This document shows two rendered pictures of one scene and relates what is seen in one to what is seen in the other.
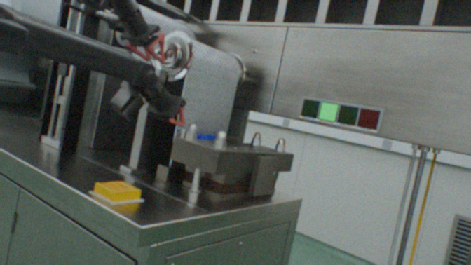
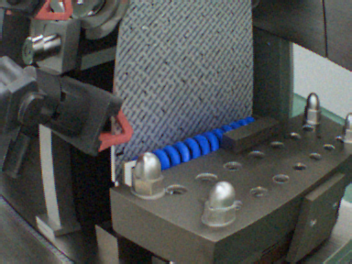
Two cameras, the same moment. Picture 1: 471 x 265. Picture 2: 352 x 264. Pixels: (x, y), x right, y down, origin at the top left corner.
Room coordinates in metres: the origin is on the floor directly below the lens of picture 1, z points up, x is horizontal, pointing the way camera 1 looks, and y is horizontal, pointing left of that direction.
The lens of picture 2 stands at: (0.24, -0.03, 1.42)
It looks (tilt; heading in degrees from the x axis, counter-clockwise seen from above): 23 degrees down; 8
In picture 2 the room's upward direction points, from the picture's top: 3 degrees clockwise
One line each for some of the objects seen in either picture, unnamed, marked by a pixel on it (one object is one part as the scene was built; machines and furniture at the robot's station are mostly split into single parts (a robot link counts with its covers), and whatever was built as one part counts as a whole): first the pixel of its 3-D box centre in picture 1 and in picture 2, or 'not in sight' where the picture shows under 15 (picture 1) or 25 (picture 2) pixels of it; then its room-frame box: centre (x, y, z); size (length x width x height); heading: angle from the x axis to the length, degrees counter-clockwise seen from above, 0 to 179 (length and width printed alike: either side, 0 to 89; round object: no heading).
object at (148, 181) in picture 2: (191, 132); (148, 173); (0.97, 0.11, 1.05); 0.04 x 0.04 x 0.04
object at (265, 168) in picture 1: (264, 176); (318, 219); (1.04, -0.12, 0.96); 0.10 x 0.03 x 0.11; 144
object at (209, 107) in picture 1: (206, 114); (191, 82); (1.12, 0.09, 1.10); 0.23 x 0.01 x 0.18; 144
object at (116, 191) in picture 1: (118, 191); not in sight; (0.78, 0.21, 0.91); 0.07 x 0.07 x 0.02; 54
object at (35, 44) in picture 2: not in sight; (32, 49); (1.02, 0.28, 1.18); 0.04 x 0.02 x 0.04; 54
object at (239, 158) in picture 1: (238, 155); (276, 182); (1.08, -0.04, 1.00); 0.40 x 0.16 x 0.06; 144
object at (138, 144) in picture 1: (143, 120); (47, 130); (1.05, 0.26, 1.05); 0.06 x 0.05 x 0.31; 144
